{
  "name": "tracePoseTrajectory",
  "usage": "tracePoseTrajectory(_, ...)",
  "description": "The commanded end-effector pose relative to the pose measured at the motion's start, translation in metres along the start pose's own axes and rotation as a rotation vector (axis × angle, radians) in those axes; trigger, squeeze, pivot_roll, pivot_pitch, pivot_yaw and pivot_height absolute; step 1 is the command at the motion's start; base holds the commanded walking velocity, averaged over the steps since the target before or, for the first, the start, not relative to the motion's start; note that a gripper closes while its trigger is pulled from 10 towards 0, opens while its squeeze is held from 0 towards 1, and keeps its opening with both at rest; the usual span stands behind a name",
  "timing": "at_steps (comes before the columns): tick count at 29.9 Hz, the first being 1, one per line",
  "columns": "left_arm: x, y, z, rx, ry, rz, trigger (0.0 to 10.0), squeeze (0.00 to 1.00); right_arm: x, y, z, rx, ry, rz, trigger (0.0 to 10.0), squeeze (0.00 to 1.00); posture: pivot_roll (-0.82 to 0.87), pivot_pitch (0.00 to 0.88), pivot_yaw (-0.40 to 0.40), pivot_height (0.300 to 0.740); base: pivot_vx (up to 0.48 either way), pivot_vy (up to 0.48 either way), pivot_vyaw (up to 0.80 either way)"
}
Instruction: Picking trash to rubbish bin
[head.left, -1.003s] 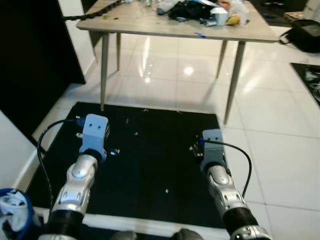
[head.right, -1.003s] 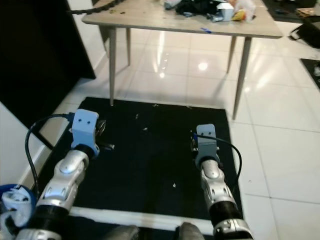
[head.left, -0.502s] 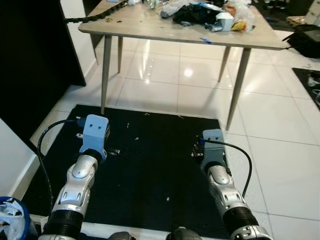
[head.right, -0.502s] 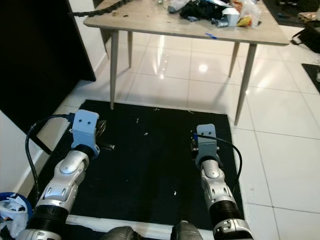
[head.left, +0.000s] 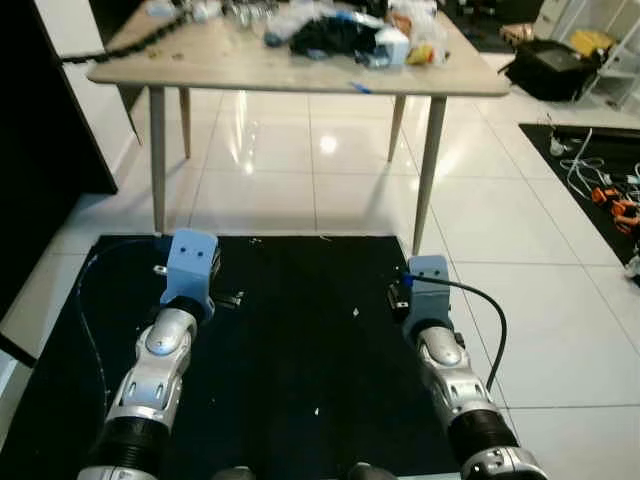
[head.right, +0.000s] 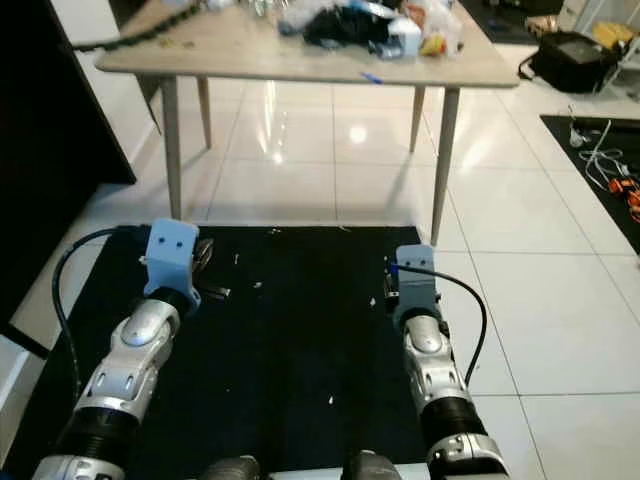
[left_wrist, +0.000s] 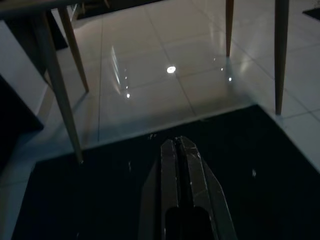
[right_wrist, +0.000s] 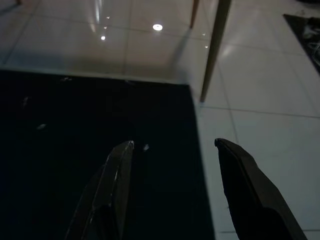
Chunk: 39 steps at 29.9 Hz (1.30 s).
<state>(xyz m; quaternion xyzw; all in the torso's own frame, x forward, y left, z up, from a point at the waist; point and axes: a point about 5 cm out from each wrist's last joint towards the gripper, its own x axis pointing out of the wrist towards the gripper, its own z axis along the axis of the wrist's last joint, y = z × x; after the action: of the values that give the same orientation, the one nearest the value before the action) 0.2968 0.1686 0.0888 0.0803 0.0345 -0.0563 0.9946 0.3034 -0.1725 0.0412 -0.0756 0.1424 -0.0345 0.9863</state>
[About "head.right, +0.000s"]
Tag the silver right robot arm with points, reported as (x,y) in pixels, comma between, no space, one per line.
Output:
(438,375)

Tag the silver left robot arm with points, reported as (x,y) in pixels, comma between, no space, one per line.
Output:
(132,365)

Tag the large black floor mat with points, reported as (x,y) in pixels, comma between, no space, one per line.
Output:
(290,370)

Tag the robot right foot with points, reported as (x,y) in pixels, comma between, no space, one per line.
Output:
(372,466)

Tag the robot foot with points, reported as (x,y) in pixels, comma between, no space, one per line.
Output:
(372,466)
(228,469)

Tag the light wooden table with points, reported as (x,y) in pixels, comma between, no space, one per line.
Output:
(240,55)

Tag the blue pen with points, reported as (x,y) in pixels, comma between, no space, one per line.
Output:
(372,77)

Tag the black cabinet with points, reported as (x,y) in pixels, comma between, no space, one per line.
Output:
(50,110)

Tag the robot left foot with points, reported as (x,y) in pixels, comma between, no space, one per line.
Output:
(228,469)

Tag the small black floor mat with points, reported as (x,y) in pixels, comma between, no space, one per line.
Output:
(595,215)

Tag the yellow snack packet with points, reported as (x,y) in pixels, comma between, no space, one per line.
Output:
(438,44)

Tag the white box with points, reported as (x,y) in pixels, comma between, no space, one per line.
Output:
(406,36)

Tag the orange black tool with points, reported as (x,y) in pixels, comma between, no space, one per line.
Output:
(628,195)

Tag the black cloth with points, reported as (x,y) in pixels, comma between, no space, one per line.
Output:
(345,28)

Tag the clear plastic bag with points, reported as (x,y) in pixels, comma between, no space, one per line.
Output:
(305,14)

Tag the black bag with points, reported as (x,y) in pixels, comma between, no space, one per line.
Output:
(570,62)

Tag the white shelf unit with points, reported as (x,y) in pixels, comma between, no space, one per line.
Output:
(622,70)

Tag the yellow cloth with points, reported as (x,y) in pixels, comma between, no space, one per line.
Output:
(614,35)

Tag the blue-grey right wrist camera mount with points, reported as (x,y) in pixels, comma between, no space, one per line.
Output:
(417,285)

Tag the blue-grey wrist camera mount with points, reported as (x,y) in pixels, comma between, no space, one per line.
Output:
(417,285)
(172,252)

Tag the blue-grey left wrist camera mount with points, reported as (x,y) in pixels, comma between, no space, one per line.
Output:
(172,252)

